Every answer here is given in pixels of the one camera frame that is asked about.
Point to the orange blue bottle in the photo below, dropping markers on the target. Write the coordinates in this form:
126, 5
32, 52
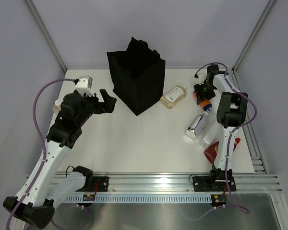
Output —
204, 104

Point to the black canvas bag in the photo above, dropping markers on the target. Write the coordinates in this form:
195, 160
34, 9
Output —
138, 75

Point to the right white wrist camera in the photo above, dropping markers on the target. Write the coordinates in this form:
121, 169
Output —
201, 77

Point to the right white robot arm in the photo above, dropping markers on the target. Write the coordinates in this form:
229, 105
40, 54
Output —
230, 116

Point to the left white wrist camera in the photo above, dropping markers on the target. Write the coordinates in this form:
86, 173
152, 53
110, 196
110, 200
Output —
84, 86

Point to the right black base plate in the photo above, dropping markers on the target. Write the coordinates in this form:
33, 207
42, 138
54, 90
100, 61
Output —
203, 184

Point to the white slotted cable duct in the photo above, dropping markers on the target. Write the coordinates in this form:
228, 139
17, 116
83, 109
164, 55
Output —
139, 198

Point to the amber soap bottle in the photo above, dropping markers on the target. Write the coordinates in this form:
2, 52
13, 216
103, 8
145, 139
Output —
56, 107
175, 95

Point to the aluminium mounting rail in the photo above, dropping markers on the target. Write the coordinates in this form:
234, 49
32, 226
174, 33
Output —
181, 183

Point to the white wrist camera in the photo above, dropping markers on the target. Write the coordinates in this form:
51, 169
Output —
84, 86
201, 77

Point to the white frosted bottle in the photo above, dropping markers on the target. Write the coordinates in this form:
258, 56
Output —
208, 138

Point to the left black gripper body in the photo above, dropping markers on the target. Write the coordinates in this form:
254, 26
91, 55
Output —
91, 105

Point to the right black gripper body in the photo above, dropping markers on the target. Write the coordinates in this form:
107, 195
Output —
204, 90

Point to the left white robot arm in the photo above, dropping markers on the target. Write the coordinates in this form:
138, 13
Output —
36, 202

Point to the shiny silver bottle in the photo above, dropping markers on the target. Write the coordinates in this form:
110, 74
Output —
196, 126

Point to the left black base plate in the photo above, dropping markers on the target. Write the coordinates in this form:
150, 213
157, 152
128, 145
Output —
98, 183

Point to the red dish soap bottle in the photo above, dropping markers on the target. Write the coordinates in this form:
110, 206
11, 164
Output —
211, 152

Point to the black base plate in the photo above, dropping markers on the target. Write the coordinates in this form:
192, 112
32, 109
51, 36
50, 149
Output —
203, 184
98, 183

